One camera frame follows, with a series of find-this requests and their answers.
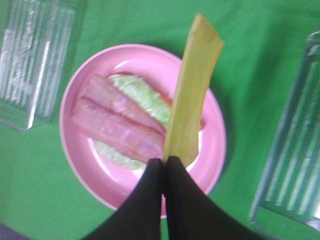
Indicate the clear right plastic tray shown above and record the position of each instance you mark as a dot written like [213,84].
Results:
[287,202]

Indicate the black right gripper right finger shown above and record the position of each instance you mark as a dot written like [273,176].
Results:
[191,215]

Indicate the clear plastic tray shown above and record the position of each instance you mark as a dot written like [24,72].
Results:
[287,202]
[35,38]

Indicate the yellow cheese slice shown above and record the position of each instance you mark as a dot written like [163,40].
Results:
[202,50]

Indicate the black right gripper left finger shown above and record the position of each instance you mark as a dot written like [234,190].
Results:
[139,217]

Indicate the clear left plastic tray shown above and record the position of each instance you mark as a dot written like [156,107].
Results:
[35,38]

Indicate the bread slice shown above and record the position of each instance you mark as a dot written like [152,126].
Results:
[181,139]

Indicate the green lettuce leaf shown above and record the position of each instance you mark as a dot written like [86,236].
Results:
[136,88]

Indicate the bacon strip tray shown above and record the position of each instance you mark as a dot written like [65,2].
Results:
[127,137]
[104,94]

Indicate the green tablecloth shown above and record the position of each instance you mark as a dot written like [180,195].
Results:
[40,196]

